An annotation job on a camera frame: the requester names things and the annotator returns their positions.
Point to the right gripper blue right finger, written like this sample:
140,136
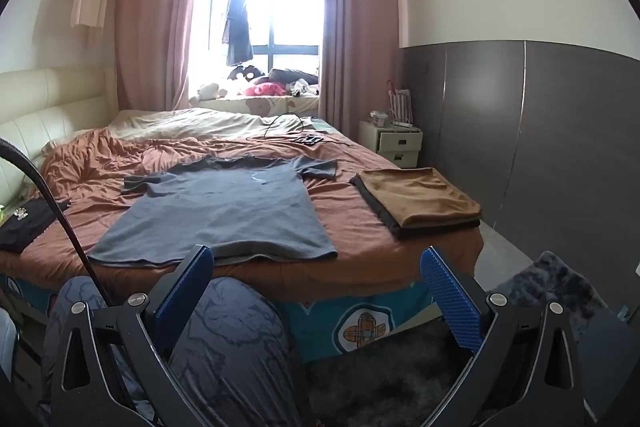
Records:
524,367

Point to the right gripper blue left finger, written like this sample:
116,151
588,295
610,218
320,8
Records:
112,368

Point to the grey t-shirt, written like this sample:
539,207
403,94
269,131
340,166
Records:
241,208

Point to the person's patterned trouser leg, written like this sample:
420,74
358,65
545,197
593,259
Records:
237,362

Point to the folded black garment under brown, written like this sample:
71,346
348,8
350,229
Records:
395,228

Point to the blue cartoon bed skirt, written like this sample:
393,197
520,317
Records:
327,330

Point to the orange-brown bed blanket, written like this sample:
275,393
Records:
90,170

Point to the black folded printed shirt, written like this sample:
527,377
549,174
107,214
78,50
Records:
27,223

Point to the white bedside table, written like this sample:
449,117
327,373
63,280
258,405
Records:
401,145

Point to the beige bed sheet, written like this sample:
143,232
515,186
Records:
205,123

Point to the striped gift bag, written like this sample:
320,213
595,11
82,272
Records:
400,103

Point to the white plush toy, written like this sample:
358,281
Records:
210,92

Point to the pink plush on sill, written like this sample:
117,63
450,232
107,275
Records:
265,88

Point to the cream padded headboard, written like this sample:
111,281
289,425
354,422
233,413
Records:
41,108

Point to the bear-print window cushion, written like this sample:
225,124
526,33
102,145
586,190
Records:
263,106

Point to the pink right curtain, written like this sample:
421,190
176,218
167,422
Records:
360,57

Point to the pink curtain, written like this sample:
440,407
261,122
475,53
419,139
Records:
152,39
360,57

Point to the dark hanging garment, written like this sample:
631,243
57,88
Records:
237,33

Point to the pink left curtain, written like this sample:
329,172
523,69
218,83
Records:
152,39

